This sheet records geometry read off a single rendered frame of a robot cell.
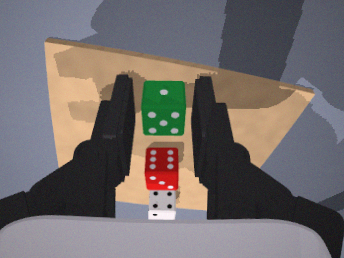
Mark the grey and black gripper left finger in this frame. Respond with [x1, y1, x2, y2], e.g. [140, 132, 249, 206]
[0, 75, 136, 230]

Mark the white die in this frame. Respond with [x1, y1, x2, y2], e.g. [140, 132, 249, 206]
[148, 190, 176, 219]

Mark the red die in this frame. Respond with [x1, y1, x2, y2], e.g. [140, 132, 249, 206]
[144, 148, 179, 190]

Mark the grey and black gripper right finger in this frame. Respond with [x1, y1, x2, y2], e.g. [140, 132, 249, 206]
[191, 76, 344, 258]

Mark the tan mat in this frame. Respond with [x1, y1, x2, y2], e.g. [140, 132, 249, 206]
[44, 38, 315, 210]

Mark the green die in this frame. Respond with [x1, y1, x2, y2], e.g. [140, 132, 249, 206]
[141, 80, 186, 136]

